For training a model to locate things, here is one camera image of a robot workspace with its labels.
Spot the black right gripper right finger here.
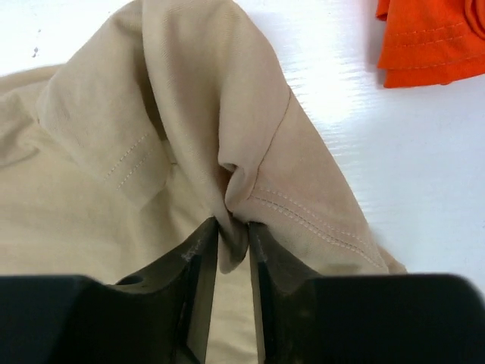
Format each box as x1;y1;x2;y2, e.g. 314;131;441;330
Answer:
248;222;320;363

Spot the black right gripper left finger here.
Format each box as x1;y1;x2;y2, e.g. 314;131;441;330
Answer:
114;218;219;363

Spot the beige t shirt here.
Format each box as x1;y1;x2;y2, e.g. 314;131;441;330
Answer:
1;1;405;363

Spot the orange t shirt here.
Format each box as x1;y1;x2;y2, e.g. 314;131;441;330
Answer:
376;0;484;88

